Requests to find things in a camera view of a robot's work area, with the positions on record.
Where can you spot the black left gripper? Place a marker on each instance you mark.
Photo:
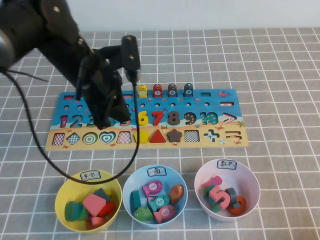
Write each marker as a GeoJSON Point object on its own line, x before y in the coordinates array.
{"type": "Point", "coordinates": [100, 82]}

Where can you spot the yellow wooden pentagon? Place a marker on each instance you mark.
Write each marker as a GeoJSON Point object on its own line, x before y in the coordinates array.
{"type": "Point", "coordinates": [143, 137]}

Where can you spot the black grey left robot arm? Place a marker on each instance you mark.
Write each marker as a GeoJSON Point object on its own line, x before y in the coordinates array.
{"type": "Point", "coordinates": [37, 30]}

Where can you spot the blue ocean puzzle board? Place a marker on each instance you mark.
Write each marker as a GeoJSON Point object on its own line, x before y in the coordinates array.
{"type": "Point", "coordinates": [182, 126]}

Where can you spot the light blue labelled bowl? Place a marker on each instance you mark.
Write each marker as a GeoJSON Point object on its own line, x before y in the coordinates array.
{"type": "Point", "coordinates": [140, 180]}

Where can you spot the yellow labelled bowl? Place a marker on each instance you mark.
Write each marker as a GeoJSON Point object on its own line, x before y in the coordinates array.
{"type": "Point", "coordinates": [75, 191]}

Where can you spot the red wooden shape piece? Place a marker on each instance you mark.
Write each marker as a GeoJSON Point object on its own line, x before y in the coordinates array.
{"type": "Point", "coordinates": [108, 208]}

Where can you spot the light green shape piece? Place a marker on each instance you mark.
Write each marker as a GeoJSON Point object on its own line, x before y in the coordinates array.
{"type": "Point", "coordinates": [84, 214]}

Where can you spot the dark green rounded shape piece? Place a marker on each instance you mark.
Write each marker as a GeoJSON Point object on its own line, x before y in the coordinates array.
{"type": "Point", "coordinates": [72, 211]}

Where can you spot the pink round wooden piece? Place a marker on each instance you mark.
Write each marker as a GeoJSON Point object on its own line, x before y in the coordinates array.
{"type": "Point", "coordinates": [97, 221]}

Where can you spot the magenta wooden number piece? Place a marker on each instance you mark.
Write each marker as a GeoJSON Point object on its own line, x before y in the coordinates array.
{"type": "Point", "coordinates": [215, 180]}

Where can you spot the green wooden number piece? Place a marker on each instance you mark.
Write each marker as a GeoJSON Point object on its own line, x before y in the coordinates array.
{"type": "Point", "coordinates": [206, 193]}

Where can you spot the teal wooden number piece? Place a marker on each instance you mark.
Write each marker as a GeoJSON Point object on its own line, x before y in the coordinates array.
{"type": "Point", "coordinates": [214, 207]}

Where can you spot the dark grey number piece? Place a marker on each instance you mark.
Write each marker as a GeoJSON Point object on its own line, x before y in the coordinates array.
{"type": "Point", "coordinates": [231, 195]}

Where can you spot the pink labelled bowl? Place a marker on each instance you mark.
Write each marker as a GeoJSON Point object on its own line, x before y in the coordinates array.
{"type": "Point", "coordinates": [245, 180]}

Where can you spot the yellow wooden number six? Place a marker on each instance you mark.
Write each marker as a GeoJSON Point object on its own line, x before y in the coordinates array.
{"type": "Point", "coordinates": [142, 121]}

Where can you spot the yellow wooden fish six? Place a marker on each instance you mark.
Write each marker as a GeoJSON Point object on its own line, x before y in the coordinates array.
{"type": "Point", "coordinates": [143, 90]}

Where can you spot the red wooden number seven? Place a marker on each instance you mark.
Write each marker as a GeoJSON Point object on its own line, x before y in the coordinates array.
{"type": "Point", "coordinates": [158, 117]}

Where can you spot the red wooden triangle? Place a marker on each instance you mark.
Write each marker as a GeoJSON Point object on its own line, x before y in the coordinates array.
{"type": "Point", "coordinates": [157, 138]}

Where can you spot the red wooden fish seven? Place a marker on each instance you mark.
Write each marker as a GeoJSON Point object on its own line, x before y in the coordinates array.
{"type": "Point", "coordinates": [157, 88]}

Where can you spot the brown wooden number eight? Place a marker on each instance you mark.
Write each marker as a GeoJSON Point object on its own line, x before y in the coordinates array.
{"type": "Point", "coordinates": [173, 118]}

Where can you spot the brown wooden fish eight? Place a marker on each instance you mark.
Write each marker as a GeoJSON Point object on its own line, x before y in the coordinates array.
{"type": "Point", "coordinates": [172, 87]}

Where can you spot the brown wooden star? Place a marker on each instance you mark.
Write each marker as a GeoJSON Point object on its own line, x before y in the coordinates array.
{"type": "Point", "coordinates": [174, 136]}

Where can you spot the grey-blue wooden shape block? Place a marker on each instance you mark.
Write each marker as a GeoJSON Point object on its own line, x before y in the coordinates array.
{"type": "Point", "coordinates": [102, 193]}

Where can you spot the navy wooden fish nine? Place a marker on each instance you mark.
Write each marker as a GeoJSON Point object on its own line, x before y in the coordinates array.
{"type": "Point", "coordinates": [188, 87]}

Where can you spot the pink wooden fish one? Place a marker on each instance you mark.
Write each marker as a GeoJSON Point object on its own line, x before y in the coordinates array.
{"type": "Point", "coordinates": [152, 187]}

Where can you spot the pink square wooden block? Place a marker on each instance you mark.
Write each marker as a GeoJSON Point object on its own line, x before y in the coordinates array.
{"type": "Point", "coordinates": [93, 203]}

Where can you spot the teal wooden fish two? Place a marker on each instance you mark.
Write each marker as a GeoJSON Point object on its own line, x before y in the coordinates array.
{"type": "Point", "coordinates": [159, 202]}

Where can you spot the orange wooden fish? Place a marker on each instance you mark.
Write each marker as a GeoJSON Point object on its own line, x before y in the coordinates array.
{"type": "Point", "coordinates": [176, 193]}

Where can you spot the green wooden fish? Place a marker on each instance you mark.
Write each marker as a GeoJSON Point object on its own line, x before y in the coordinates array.
{"type": "Point", "coordinates": [142, 213]}

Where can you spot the pink wooden fish five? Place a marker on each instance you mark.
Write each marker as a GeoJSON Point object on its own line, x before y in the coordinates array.
{"type": "Point", "coordinates": [163, 213]}

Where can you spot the pink wooden number five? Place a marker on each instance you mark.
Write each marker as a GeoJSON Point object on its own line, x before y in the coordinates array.
{"type": "Point", "coordinates": [223, 200]}

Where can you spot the grey grid tablecloth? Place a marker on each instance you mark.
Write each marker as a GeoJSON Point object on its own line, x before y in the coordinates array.
{"type": "Point", "coordinates": [275, 100]}

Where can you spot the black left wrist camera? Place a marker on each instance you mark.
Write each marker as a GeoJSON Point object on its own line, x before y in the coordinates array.
{"type": "Point", "coordinates": [131, 52]}

